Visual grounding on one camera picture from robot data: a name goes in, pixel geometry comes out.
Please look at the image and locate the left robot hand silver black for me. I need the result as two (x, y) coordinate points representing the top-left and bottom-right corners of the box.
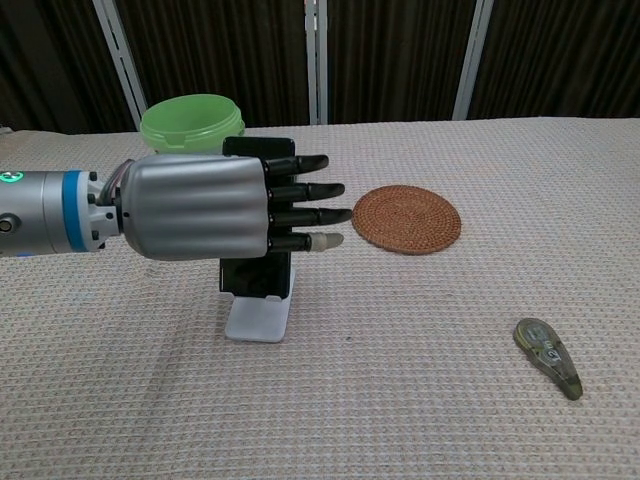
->
(118, 152), (354, 262)

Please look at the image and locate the black smartphone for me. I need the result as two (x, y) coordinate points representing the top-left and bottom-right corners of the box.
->
(217, 136), (297, 302)

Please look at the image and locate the white phone stand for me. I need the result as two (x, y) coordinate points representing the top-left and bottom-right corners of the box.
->
(224, 293), (296, 344)

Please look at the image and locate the green plastic bucket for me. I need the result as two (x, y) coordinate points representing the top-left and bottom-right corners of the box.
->
(139, 94), (247, 157)

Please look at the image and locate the round woven brown coaster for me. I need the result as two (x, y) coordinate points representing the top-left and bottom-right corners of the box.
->
(351, 184), (463, 257)

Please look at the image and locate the beige woven tablecloth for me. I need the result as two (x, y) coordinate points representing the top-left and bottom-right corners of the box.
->
(0, 116), (640, 480)

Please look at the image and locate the olive correction tape dispenser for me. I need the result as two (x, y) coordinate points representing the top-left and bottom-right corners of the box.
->
(513, 317), (585, 402)

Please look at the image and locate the white screen frame post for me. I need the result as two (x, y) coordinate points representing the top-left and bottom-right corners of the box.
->
(451, 0), (497, 122)
(91, 0), (150, 132)
(303, 0), (330, 126)

